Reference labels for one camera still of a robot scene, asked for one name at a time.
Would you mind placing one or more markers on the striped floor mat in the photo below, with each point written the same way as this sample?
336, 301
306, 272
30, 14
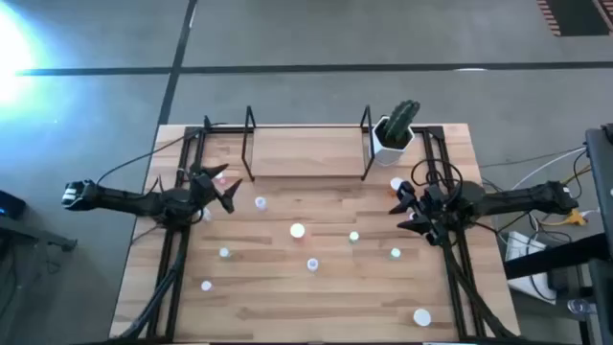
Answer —
574, 16

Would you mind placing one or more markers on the wide pale blue medicine bottle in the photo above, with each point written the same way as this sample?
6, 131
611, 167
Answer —
224, 252

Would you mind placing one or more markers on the green cactus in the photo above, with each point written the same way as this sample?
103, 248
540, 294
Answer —
401, 122

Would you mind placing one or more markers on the small orange medicine bottle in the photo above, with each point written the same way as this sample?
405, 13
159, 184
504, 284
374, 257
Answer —
396, 183

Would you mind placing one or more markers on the large orange medicine bottle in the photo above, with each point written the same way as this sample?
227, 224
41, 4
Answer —
297, 230
422, 316

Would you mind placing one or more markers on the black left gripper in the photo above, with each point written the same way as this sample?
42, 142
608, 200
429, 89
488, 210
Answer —
213, 195

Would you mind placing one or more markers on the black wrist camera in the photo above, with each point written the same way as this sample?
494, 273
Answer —
202, 183
406, 190

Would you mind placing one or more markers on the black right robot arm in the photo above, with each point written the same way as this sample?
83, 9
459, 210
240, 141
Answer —
517, 199

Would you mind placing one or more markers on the white box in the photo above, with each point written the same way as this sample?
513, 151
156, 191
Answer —
522, 249

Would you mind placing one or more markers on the black floor stand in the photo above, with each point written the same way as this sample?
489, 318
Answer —
38, 235

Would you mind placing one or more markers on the black desk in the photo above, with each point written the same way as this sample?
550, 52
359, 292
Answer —
601, 191

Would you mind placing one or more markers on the white hexagonal plant pot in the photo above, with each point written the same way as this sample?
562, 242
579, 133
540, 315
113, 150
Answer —
383, 151

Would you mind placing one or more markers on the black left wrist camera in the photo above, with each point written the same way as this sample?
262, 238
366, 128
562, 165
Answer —
202, 183

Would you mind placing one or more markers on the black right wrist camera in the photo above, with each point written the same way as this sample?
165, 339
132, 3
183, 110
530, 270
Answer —
406, 190

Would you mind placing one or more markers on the black metal table frame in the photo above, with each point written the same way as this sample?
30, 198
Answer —
435, 131

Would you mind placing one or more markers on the black device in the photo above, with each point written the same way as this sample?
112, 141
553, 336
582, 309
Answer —
9, 205

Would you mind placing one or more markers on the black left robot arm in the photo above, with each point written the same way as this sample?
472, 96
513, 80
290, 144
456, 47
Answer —
124, 201

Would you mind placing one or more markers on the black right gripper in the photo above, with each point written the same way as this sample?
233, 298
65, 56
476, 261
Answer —
431, 215

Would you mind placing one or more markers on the wooden shelf black metal frame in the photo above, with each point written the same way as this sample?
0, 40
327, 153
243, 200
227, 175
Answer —
306, 153

